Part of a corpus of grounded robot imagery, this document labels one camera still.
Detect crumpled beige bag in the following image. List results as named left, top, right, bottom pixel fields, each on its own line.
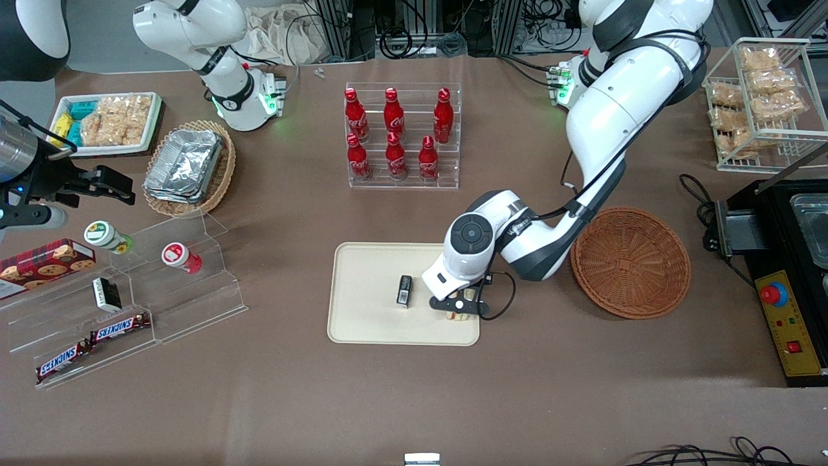
left=241, top=5, right=338, bottom=67

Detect green bottle sunflower lid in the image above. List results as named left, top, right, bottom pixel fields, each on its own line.
left=83, top=220, right=134, bottom=255

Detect cream plastic tray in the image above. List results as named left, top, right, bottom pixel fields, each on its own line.
left=327, top=242, right=481, bottom=347

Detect stacked aluminium foil trays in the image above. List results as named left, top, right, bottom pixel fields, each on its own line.
left=144, top=129, right=224, bottom=205

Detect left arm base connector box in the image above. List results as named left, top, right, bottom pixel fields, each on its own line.
left=545, top=63, right=573, bottom=107

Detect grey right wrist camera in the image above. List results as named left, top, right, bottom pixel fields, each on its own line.
left=0, top=204, right=68, bottom=231

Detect clear acrylic stepped shelf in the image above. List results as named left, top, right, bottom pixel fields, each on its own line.
left=0, top=210, right=249, bottom=391

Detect coiled black cable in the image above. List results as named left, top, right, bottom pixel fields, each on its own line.
left=378, top=26, right=415, bottom=60

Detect thin black right gripper cable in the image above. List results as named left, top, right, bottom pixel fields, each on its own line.
left=0, top=99, right=80, bottom=156

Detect clear rice cracker bag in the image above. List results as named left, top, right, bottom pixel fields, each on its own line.
left=97, top=95, right=153, bottom=146
left=80, top=113, right=122, bottom=147

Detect round brown wicker basket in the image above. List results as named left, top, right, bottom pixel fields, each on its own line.
left=570, top=206, right=692, bottom=320

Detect black appliance power cable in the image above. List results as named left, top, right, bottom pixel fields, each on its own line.
left=678, top=173, right=757, bottom=289

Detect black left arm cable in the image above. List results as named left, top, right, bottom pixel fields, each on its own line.
left=559, top=28, right=711, bottom=222

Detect black and white small box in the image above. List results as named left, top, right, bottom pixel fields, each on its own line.
left=92, top=277, right=123, bottom=313

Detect red cookie box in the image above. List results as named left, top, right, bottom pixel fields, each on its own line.
left=0, top=238, right=97, bottom=300

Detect black cable bundle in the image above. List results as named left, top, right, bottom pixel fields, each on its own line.
left=624, top=436, right=812, bottom=466

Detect yellow emergency stop panel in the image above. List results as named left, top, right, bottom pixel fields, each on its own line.
left=755, top=269, right=826, bottom=378

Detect brown Snickers bar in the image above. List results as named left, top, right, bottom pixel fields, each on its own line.
left=35, top=340, right=93, bottom=383
left=89, top=313, right=152, bottom=344

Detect red cola bottle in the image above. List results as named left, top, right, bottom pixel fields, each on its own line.
left=383, top=87, right=406, bottom=139
left=343, top=87, right=370, bottom=144
left=385, top=131, right=409, bottom=181
left=346, top=133, right=373, bottom=183
left=418, top=135, right=441, bottom=184
left=433, top=87, right=455, bottom=144

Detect oval light wicker basket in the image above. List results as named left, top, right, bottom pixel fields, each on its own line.
left=143, top=120, right=237, bottom=219

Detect clear glass appliance tray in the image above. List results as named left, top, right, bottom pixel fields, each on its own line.
left=790, top=193, right=828, bottom=270

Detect grey metal bar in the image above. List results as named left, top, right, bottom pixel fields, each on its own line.
left=755, top=141, right=828, bottom=195

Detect white rectangular snack tray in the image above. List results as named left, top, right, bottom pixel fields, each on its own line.
left=49, top=92, right=162, bottom=158

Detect white wire rack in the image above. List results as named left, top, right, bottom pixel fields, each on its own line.
left=703, top=36, right=828, bottom=173

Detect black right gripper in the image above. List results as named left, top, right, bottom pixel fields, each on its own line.
left=0, top=139, right=137, bottom=209

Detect black appliance box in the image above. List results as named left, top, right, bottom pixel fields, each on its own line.
left=714, top=177, right=828, bottom=389

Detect clear acrylic bottle rack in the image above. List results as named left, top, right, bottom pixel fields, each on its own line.
left=345, top=82, right=462, bottom=190

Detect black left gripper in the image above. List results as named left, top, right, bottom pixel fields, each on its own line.
left=430, top=283, right=492, bottom=318

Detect red bottle white lid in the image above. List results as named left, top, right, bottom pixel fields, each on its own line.
left=161, top=242, right=203, bottom=274

